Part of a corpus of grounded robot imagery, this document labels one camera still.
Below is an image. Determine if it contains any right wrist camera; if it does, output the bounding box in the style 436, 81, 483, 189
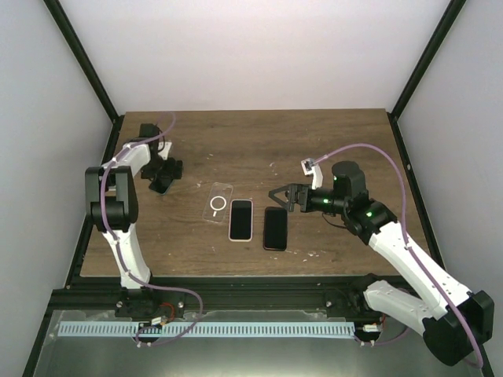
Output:
301, 159, 323, 189

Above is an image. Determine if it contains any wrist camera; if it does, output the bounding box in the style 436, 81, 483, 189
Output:
157, 141, 172, 160
301, 159, 323, 189

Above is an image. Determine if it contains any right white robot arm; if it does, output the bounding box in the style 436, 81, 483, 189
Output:
269, 159, 494, 366

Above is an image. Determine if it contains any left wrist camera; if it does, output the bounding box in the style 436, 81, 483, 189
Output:
157, 141, 172, 160

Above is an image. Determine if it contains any beige phone case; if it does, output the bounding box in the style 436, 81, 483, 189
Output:
228, 199, 255, 243

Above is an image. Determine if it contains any black phone case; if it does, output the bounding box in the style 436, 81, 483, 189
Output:
262, 206, 289, 251

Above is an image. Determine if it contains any clear magsafe phone case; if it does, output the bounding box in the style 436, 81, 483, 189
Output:
202, 182, 233, 224

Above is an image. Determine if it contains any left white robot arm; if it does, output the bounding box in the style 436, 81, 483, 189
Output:
85, 123, 183, 290

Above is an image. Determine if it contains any black aluminium frame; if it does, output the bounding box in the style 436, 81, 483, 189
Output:
21, 0, 503, 377

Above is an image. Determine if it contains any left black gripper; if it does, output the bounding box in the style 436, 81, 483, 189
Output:
139, 157, 182, 180

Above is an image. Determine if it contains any light blue slotted cable duct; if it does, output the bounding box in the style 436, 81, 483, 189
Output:
57, 321, 355, 339

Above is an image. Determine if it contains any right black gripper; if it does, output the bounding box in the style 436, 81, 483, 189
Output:
270, 183, 348, 215

